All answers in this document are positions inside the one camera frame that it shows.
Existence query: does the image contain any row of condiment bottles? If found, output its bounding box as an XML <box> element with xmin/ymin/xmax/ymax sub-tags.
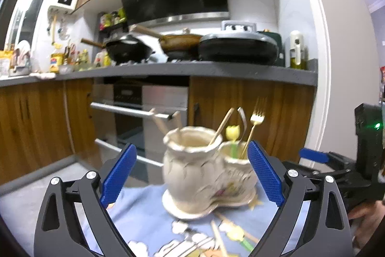
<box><xmin>63</xmin><ymin>45</ymin><xmax>91</xmax><ymax>69</ymax></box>

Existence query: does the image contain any black spice rack with bottles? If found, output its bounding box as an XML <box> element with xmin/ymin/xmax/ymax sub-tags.
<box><xmin>98</xmin><ymin>7</ymin><xmax>130</xmax><ymax>36</ymax></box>

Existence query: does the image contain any yellow packet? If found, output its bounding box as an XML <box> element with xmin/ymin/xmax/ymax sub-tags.
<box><xmin>0</xmin><ymin>51</ymin><xmax>14</xmax><ymax>75</ymax></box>

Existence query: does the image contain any short wooden base cabinet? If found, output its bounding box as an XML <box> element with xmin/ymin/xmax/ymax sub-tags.
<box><xmin>189</xmin><ymin>76</ymin><xmax>316</xmax><ymax>155</ymax></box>

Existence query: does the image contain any silver metal spoon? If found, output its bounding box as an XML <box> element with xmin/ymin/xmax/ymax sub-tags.
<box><xmin>237</xmin><ymin>107</ymin><xmax>248</xmax><ymax>145</ymax></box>

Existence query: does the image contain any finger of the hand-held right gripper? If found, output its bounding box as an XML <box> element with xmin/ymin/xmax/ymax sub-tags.
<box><xmin>281</xmin><ymin>160</ymin><xmax>361</xmax><ymax>188</ymax></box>
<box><xmin>299</xmin><ymin>147</ymin><xmax>358</xmax><ymax>175</ymax></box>

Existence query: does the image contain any cream ceramic utensil holder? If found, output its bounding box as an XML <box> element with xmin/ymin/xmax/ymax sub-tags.
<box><xmin>162</xmin><ymin>126</ymin><xmax>259</xmax><ymax>220</ymax></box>

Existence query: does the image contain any grey appliance with handle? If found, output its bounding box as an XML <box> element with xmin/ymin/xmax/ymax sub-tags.
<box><xmin>221</xmin><ymin>20</ymin><xmax>257</xmax><ymax>33</ymax></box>

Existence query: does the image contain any green spoon with yellow tulip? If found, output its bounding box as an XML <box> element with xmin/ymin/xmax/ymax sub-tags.
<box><xmin>225</xmin><ymin>125</ymin><xmax>243</xmax><ymax>159</ymax></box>
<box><xmin>227</xmin><ymin>225</ymin><xmax>255</xmax><ymax>253</ymax></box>

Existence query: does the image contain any white rag on faucet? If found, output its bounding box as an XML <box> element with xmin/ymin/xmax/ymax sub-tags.
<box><xmin>10</xmin><ymin>40</ymin><xmax>32</xmax><ymax>75</ymax></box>

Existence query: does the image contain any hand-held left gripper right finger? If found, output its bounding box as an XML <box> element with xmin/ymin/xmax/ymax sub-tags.
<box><xmin>247</xmin><ymin>140</ymin><xmax>352</xmax><ymax>257</ymax></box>

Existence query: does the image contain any long wooden base cabinet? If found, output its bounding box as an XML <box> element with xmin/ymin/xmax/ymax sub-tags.
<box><xmin>0</xmin><ymin>78</ymin><xmax>104</xmax><ymax>185</ymax></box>

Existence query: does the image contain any stainless built-in oven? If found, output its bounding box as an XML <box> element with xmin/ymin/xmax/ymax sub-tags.
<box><xmin>90</xmin><ymin>76</ymin><xmax>191</xmax><ymax>184</ymax></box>

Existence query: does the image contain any person's right hand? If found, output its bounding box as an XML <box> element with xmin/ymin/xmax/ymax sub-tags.
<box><xmin>347</xmin><ymin>200</ymin><xmax>385</xmax><ymax>250</ymax></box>

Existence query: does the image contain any black wok with wooden handle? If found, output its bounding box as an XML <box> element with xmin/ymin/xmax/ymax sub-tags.
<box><xmin>81</xmin><ymin>36</ymin><xmax>155</xmax><ymax>64</ymax></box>

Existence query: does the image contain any cartoon printed cloth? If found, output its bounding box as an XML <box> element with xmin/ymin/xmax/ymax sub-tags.
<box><xmin>107</xmin><ymin>183</ymin><xmax>301</xmax><ymax>257</ymax></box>

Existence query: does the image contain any grey kitchen countertop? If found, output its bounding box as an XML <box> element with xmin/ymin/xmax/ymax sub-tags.
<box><xmin>0</xmin><ymin>60</ymin><xmax>319</xmax><ymax>88</ymax></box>

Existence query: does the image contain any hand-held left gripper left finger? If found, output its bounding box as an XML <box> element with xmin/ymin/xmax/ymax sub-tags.
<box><xmin>34</xmin><ymin>143</ymin><xmax>137</xmax><ymax>257</ymax></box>

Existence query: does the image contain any dark green appliance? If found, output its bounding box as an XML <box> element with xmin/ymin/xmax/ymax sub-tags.
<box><xmin>259</xmin><ymin>31</ymin><xmax>285</xmax><ymax>66</ymax></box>

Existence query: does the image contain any white door frame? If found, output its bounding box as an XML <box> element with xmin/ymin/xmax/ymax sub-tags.
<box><xmin>296</xmin><ymin>0</ymin><xmax>339</xmax><ymax>161</ymax></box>

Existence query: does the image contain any yellow gas pipe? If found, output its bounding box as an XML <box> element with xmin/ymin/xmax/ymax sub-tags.
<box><xmin>51</xmin><ymin>14</ymin><xmax>61</xmax><ymax>48</ymax></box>

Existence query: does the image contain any brown pan with wooden handle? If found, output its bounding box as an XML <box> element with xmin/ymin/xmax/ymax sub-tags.
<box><xmin>129</xmin><ymin>25</ymin><xmax>205</xmax><ymax>53</ymax></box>

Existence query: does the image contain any oil bottle with white top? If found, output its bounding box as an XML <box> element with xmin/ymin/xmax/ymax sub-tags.
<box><xmin>289</xmin><ymin>31</ymin><xmax>309</xmax><ymax>69</ymax></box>

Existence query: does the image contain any black lidded griddle pan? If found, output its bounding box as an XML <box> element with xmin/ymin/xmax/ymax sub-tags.
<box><xmin>198</xmin><ymin>31</ymin><xmax>279</xmax><ymax>65</ymax></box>

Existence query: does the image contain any metal fork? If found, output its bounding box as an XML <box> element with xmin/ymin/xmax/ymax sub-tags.
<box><xmin>239</xmin><ymin>97</ymin><xmax>267</xmax><ymax>159</ymax></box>

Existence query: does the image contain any yellow oil bottle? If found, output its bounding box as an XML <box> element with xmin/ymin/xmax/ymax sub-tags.
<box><xmin>50</xmin><ymin>52</ymin><xmax>65</xmax><ymax>74</ymax></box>

